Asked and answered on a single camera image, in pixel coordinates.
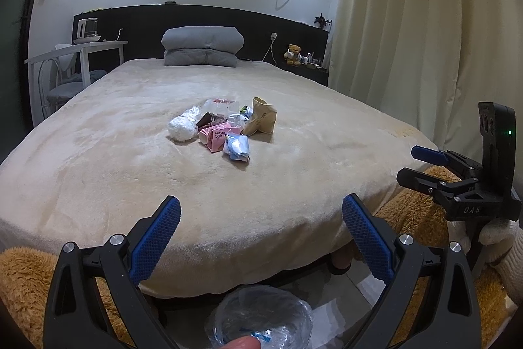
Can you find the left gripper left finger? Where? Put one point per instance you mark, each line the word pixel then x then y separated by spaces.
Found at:
pixel 75 316

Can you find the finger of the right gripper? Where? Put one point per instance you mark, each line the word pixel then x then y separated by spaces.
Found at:
pixel 428 184
pixel 433 157

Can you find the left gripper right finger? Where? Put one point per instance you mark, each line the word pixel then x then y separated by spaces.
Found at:
pixel 448 315

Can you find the tan paper bag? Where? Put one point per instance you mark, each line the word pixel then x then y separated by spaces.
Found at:
pixel 262 119

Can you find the blue white tissue packet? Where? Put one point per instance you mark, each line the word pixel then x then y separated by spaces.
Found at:
pixel 236 147

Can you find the clear plastic cup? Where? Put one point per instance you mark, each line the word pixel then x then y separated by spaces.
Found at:
pixel 219 106

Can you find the pink snack box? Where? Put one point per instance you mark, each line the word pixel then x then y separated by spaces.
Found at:
pixel 214 137

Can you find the white tissue ball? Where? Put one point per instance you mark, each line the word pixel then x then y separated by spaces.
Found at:
pixel 183 128

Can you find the dark red snack wrapper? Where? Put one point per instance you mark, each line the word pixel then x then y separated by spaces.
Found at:
pixel 208 120

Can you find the right white gloved hand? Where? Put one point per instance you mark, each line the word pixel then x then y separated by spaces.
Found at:
pixel 502 250

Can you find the brown fluffy pants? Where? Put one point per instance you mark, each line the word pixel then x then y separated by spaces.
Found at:
pixel 26 273

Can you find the cream curtain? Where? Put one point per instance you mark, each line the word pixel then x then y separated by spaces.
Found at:
pixel 430 62

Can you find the brown teddy bear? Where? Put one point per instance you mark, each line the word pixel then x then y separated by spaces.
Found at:
pixel 293 56

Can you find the black headboard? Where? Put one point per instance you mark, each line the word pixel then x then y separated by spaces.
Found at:
pixel 266 37

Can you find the black figurine ornament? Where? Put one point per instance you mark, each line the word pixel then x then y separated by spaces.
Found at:
pixel 322 22

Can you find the folded grey quilt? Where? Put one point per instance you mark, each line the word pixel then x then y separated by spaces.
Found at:
pixel 202 45

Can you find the white side table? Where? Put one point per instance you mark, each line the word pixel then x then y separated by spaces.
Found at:
pixel 84 50

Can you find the white electric kettle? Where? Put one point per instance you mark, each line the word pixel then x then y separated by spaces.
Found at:
pixel 87 31

